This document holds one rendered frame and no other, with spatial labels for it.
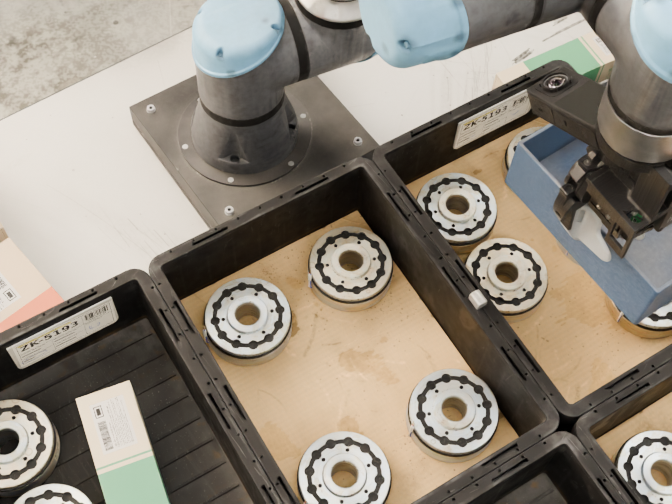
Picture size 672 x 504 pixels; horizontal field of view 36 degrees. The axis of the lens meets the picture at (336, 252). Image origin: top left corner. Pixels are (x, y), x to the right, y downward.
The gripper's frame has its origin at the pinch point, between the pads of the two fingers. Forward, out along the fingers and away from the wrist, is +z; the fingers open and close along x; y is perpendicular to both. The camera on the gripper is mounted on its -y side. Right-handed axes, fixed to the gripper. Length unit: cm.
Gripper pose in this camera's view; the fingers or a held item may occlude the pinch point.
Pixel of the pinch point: (582, 223)
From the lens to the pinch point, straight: 101.6
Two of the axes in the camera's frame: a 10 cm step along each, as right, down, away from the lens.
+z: 0.4, 4.3, 9.0
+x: 8.4, -5.1, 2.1
